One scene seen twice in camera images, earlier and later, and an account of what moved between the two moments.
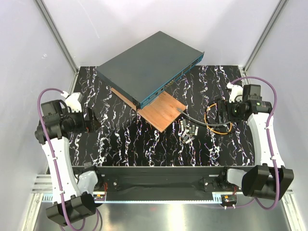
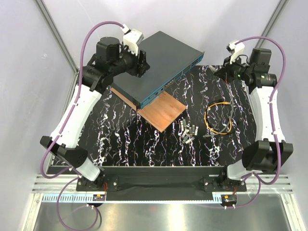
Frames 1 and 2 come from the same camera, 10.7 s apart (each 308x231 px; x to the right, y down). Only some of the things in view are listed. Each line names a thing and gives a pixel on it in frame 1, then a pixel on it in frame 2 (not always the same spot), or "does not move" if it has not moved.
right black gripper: x=222 y=106 to x=224 y=72
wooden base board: x=160 y=113 does not move
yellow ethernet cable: x=209 y=127 does not move
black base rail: x=162 y=180 does not move
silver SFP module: x=186 y=131 does not move
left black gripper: x=92 y=124 to x=140 y=65
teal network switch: x=144 y=70 does not move
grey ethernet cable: x=201 y=122 to x=213 y=70
